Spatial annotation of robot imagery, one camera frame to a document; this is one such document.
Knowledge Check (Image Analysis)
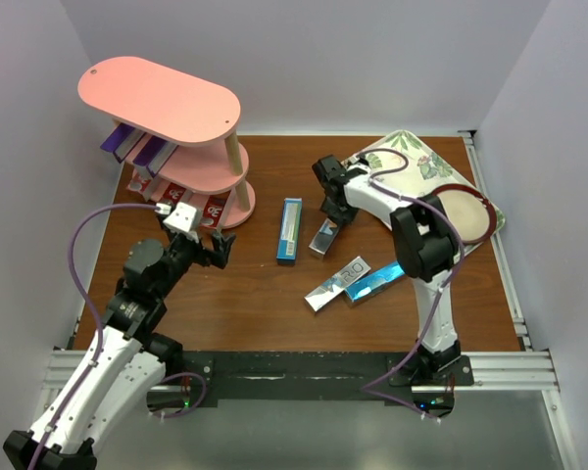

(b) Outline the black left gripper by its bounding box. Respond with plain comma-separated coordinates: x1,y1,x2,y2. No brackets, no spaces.
155,229,235,299

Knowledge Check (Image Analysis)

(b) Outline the red 3D toothpaste box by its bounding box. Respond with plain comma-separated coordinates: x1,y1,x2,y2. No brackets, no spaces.
201,196,226,229

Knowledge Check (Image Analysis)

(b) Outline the blue green toothpaste box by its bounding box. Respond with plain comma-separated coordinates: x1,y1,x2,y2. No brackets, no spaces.
276,198,303,265

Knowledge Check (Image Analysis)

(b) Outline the red silver toothpaste box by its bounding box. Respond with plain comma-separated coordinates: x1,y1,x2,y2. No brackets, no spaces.
159,182,192,204

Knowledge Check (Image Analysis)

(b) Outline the silver R&O sensitive toothpaste box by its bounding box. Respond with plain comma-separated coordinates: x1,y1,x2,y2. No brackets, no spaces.
309,218,341,259

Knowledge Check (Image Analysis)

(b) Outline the purple toothpaste box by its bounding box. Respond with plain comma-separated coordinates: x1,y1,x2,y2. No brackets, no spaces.
100,123,144,163
132,136,178,179

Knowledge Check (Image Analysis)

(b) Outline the shiny blue toothpaste box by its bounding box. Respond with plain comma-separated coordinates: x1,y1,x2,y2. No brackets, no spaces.
344,261,405,306

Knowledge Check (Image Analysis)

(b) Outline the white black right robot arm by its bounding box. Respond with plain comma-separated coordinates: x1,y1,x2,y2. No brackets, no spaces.
312,152,466,385

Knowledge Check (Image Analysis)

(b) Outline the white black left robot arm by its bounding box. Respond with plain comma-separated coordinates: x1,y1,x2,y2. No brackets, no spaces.
3,232,236,469

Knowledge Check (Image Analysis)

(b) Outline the red toothpaste box behind shelf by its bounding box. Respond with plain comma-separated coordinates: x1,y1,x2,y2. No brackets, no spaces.
126,170,153,201

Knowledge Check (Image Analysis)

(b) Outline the pink three tier shelf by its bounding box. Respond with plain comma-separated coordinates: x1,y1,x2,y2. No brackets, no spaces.
77,56,256,229

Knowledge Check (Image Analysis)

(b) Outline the floral leaf print tray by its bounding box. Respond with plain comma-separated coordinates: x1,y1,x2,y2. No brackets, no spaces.
343,130,506,235

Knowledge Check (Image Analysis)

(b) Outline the black front base bar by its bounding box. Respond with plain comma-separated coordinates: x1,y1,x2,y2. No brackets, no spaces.
146,351,474,412

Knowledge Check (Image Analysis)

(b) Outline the red rimmed beige plate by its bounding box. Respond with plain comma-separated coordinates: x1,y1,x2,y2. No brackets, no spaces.
433,183,497,245

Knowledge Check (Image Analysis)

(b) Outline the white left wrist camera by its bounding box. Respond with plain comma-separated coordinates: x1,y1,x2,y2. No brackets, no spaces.
156,202,202,241

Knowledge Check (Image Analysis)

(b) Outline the aluminium frame rail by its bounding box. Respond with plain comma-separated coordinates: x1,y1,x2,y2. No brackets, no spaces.
458,130,490,197

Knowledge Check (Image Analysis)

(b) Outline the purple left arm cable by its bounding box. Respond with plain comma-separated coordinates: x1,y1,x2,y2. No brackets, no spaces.
28,203,210,470

